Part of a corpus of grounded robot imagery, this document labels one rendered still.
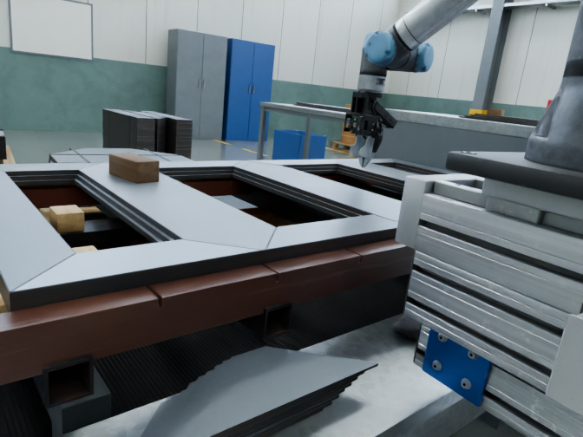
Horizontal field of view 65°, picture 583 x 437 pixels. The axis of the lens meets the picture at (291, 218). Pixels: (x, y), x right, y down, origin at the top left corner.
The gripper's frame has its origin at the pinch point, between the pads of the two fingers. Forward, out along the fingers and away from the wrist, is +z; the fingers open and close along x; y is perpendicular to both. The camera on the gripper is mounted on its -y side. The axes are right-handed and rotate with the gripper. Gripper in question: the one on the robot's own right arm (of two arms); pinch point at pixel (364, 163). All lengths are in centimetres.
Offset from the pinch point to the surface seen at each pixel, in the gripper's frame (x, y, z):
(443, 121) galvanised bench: -17, -63, -13
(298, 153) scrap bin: -347, -273, 54
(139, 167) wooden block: -10, 64, 2
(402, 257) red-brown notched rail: 41, 33, 10
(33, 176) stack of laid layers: -27, 82, 7
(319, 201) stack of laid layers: 11.6, 27.8, 6.8
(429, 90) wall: -617, -909, -57
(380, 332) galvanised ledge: 44, 40, 22
